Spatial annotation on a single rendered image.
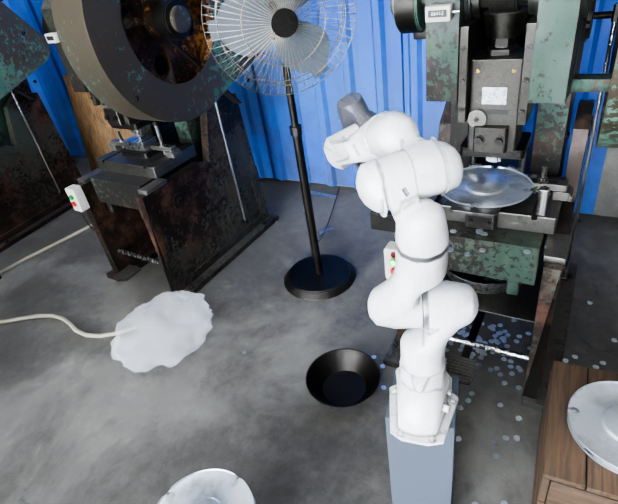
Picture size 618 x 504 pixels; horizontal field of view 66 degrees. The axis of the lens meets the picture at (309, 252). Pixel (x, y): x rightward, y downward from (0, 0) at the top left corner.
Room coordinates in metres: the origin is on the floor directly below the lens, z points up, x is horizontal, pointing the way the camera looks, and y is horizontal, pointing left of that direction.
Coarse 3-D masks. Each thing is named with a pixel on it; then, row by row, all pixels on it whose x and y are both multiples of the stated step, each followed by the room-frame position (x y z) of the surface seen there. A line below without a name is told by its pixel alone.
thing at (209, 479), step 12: (180, 480) 0.82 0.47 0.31; (192, 480) 0.82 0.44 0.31; (204, 480) 0.81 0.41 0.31; (216, 480) 0.80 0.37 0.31; (228, 480) 0.80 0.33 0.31; (240, 480) 0.79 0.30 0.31; (180, 492) 0.79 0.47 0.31; (192, 492) 0.78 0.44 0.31; (204, 492) 0.77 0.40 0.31; (216, 492) 0.77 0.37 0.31; (228, 492) 0.76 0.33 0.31; (240, 492) 0.76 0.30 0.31
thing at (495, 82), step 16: (496, 48) 1.47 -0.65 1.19; (512, 48) 1.44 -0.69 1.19; (480, 64) 1.43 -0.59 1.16; (496, 64) 1.41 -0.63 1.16; (512, 64) 1.38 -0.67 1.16; (480, 80) 1.43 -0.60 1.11; (496, 80) 1.41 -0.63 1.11; (512, 80) 1.38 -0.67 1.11; (480, 96) 1.43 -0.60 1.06; (496, 96) 1.40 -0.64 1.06; (512, 96) 1.38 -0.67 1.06; (480, 112) 1.42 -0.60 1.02; (496, 112) 1.40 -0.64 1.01; (512, 112) 1.38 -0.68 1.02; (480, 128) 1.40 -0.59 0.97; (496, 128) 1.37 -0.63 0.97; (512, 128) 1.37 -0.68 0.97; (480, 144) 1.39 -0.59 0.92; (496, 144) 1.36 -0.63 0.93; (512, 144) 1.37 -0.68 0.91
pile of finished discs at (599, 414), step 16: (592, 384) 0.86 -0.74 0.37; (608, 384) 0.85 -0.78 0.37; (576, 400) 0.82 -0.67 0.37; (592, 400) 0.81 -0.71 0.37; (608, 400) 0.80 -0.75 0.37; (576, 416) 0.77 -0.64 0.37; (592, 416) 0.76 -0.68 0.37; (608, 416) 0.75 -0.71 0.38; (576, 432) 0.72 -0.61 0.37; (592, 432) 0.72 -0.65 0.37; (608, 432) 0.71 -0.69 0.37; (592, 448) 0.67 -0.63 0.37; (608, 448) 0.67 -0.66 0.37; (608, 464) 0.63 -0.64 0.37
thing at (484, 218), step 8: (456, 208) 1.27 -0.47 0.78; (464, 208) 1.26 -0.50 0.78; (472, 208) 1.25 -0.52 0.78; (480, 208) 1.24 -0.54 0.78; (488, 208) 1.24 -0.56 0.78; (496, 208) 1.23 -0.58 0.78; (472, 216) 1.34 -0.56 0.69; (480, 216) 1.22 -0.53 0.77; (488, 216) 1.20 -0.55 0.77; (496, 216) 1.20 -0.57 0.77; (472, 224) 1.34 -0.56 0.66; (480, 224) 1.33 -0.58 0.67; (488, 224) 1.30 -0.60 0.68
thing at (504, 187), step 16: (464, 176) 1.46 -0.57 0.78; (480, 176) 1.44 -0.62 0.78; (496, 176) 1.43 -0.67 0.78; (512, 176) 1.41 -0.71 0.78; (448, 192) 1.37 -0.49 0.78; (464, 192) 1.35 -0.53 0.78; (480, 192) 1.33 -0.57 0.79; (496, 192) 1.31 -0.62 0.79; (512, 192) 1.30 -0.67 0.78; (528, 192) 1.29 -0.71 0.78
